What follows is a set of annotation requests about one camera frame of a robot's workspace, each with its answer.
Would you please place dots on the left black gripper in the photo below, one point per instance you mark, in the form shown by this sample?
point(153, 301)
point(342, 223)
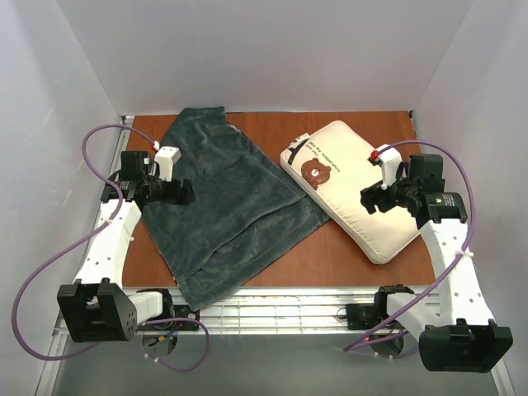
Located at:
point(174, 190)

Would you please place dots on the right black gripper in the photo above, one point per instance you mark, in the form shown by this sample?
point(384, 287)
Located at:
point(380, 197)

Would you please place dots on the cream bear print pillow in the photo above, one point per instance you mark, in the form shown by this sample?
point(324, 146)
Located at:
point(331, 166)

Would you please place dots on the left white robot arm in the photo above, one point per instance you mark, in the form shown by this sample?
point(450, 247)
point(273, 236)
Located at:
point(95, 306)

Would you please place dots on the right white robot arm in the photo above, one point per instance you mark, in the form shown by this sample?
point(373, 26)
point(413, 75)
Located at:
point(454, 328)

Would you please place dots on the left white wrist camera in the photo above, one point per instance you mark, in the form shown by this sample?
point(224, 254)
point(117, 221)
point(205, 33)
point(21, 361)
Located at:
point(165, 159)

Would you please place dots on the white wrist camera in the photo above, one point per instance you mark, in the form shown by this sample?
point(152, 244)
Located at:
point(165, 159)
point(389, 159)

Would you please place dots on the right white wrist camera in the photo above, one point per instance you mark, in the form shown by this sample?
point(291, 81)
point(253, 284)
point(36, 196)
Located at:
point(389, 159)

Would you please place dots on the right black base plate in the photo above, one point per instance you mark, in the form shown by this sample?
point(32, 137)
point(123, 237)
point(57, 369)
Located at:
point(363, 316)

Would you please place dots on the aluminium rail frame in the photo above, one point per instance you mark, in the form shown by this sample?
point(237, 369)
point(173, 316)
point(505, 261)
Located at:
point(264, 341)

